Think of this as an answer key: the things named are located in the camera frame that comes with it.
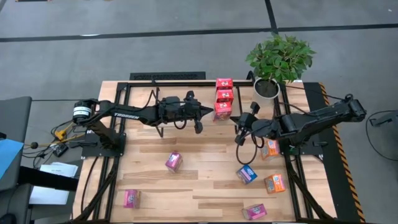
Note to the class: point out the black floor grate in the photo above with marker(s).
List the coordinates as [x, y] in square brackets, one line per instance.
[168, 76]

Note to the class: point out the black aluminium table frame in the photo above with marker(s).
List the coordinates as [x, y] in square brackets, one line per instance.
[186, 84]

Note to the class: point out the blue Frosted Flakes cereal box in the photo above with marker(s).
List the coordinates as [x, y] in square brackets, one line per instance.
[246, 173]

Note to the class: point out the wooden shelf black metal legs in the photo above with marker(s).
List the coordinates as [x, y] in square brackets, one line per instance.
[206, 93]

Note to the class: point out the black bar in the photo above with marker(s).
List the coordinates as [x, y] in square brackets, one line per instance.
[46, 180]

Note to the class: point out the grey floor stand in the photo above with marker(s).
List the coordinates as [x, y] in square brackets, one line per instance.
[387, 118]

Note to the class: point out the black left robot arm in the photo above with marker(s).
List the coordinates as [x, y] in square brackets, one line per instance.
[126, 115]

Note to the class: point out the white plant pot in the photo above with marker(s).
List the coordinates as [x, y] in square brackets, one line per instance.
[257, 96]

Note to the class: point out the blue panel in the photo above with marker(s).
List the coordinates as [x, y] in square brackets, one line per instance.
[9, 155]

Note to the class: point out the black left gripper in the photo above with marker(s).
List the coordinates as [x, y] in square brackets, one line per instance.
[191, 110]

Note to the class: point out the white paper sheet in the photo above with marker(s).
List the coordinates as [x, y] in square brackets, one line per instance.
[59, 170]

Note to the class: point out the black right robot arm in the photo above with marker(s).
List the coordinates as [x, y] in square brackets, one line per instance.
[311, 121]

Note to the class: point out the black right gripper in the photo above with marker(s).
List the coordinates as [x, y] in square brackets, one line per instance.
[250, 123]

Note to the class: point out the black mat hazard stripe edge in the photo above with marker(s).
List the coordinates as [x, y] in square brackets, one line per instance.
[339, 186]

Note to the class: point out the orange Mini Wheats cereal box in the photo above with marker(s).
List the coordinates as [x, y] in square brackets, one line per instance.
[270, 150]
[275, 183]

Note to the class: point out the purple Raisin Bran cereal box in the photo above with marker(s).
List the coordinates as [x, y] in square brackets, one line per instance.
[255, 212]
[173, 161]
[132, 199]

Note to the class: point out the small black device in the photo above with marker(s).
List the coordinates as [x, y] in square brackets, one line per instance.
[60, 150]

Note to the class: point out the black round knob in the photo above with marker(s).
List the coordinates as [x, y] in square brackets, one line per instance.
[34, 145]

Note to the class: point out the grey chair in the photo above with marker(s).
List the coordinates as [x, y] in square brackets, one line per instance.
[15, 115]

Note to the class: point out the red Froot Loops cereal box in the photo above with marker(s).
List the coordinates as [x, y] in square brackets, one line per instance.
[223, 111]
[224, 96]
[224, 83]

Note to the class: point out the green leafy plant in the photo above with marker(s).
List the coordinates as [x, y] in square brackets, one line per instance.
[280, 59]

